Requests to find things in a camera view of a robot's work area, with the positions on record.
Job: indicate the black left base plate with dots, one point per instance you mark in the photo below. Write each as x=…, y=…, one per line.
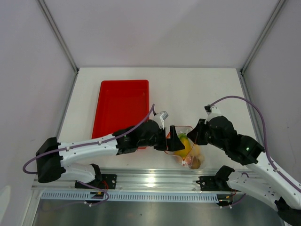
x=105, y=182

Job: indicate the right aluminium frame post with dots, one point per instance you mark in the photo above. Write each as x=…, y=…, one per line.
x=263, y=34

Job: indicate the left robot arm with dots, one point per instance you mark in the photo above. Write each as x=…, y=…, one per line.
x=56, y=160

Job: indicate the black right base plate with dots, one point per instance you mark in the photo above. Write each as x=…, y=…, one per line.
x=214, y=183

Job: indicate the white slotted cable duct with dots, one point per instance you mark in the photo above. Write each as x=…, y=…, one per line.
x=130, y=196

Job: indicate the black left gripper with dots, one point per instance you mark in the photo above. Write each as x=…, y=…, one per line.
x=174, y=143

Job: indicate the green apple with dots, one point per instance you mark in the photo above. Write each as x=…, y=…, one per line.
x=182, y=136

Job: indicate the pink peach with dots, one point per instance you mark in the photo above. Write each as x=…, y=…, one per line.
x=187, y=161

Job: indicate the aluminium front rail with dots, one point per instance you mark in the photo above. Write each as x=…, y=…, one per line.
x=149, y=180

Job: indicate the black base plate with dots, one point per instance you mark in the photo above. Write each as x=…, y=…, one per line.
x=105, y=182
x=214, y=183

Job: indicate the orange yellow fruit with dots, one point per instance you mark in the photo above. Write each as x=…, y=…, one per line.
x=195, y=151

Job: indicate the left aluminium frame post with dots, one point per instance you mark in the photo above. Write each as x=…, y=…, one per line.
x=55, y=29

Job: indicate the clear zip top bag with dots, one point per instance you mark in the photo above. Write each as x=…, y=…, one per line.
x=178, y=159

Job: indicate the brown kiwi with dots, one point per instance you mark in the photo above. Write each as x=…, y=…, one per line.
x=195, y=164

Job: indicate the yellow green mango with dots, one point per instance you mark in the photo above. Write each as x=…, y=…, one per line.
x=187, y=147

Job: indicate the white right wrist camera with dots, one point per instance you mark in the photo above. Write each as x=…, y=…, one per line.
x=212, y=112

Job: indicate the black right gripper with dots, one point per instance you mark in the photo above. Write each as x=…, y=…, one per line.
x=195, y=135

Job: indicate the aluminium frame post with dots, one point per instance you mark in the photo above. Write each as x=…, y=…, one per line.
x=263, y=34
x=55, y=29

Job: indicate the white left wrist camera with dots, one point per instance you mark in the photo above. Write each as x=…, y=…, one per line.
x=160, y=119

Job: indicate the red plastic tray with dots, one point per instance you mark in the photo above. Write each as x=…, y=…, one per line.
x=121, y=104

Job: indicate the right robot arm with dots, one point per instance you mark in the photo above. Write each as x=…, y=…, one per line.
x=280, y=194

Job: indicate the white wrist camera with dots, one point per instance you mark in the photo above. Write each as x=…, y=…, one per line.
x=160, y=119
x=212, y=112

